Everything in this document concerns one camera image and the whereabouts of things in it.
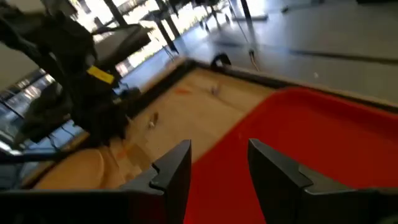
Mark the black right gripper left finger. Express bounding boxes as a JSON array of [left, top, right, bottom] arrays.
[[119, 139, 193, 224]]

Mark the black table clamp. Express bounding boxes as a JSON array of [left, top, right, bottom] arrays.
[[210, 52, 233, 70]]

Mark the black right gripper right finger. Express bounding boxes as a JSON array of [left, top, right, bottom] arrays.
[[248, 138, 355, 224]]

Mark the red plastic tray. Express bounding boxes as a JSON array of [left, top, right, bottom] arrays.
[[183, 86, 398, 224]]

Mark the yellow cable tag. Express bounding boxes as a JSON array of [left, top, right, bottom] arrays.
[[86, 65, 116, 85]]

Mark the grey desk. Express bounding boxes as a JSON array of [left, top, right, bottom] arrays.
[[93, 24, 154, 70]]

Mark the black floor tape strip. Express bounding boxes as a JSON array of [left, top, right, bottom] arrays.
[[214, 39, 398, 66]]

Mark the yellow extension cable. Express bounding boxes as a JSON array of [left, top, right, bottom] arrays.
[[248, 49, 261, 72]]

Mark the orange round plate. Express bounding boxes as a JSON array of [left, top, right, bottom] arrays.
[[32, 146, 137, 191]]

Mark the orange-handled metal fork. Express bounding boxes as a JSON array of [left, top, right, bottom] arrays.
[[173, 83, 223, 97]]

